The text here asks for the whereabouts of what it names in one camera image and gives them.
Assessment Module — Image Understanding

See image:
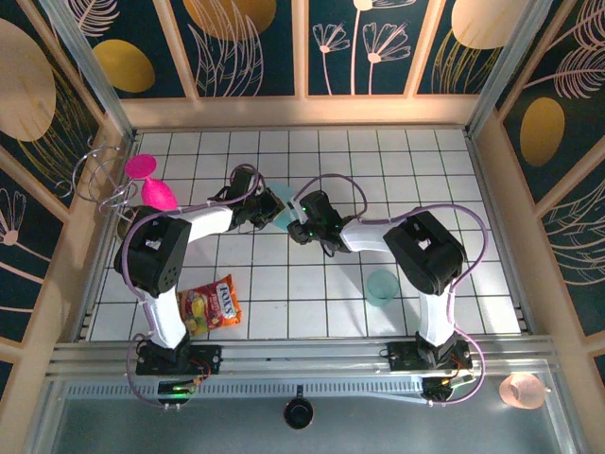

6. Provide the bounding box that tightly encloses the light blue cloth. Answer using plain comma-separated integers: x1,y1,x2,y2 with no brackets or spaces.
271,182,302,233

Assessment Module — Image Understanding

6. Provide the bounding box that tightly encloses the pink plastic wine glass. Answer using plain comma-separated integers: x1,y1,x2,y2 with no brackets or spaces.
125,153,180,212

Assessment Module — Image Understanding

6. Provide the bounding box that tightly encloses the teal translucent plastic cup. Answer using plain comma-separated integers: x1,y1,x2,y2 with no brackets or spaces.
367,269,401,307

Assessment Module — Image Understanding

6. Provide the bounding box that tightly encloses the red fruit candy bag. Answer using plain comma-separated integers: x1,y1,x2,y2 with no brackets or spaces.
177,273,243,338

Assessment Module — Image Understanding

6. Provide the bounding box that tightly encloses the small circuit board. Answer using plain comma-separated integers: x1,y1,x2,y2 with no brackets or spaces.
422,375,476,406
157,377,202,404

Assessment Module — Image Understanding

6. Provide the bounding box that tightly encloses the black round knob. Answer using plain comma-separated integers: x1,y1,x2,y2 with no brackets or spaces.
283,396,316,430

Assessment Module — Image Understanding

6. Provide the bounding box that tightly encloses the peach translucent plastic cup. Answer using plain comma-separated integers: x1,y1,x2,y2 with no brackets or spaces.
498,372,545,410

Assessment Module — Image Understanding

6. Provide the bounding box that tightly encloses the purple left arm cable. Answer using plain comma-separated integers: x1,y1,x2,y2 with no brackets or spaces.
121,163,266,410

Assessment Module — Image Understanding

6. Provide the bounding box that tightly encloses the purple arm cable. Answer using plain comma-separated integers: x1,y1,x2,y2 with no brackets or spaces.
302,172,489,409
121,163,266,410

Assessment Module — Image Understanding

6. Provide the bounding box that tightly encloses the metal wire glass rack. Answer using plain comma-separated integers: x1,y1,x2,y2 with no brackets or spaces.
54,144,143,237

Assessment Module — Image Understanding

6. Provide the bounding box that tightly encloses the aluminium mounting rail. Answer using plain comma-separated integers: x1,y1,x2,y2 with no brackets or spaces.
46,335,557,379

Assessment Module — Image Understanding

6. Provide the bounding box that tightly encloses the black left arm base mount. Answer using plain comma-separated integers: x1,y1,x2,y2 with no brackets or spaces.
135,343,223,377

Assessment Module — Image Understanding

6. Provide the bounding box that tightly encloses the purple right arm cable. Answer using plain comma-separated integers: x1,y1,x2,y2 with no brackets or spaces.
302,172,489,409

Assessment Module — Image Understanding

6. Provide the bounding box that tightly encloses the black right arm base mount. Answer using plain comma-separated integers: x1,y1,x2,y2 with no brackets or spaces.
386,340,474,375

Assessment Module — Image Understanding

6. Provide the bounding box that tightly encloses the slotted white cable duct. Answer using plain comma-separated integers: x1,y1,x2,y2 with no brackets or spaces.
63,380,426,403

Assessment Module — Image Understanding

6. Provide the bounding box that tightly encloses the aluminium frame post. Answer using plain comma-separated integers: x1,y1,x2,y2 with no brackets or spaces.
465,0,552,137
40,0,139,141

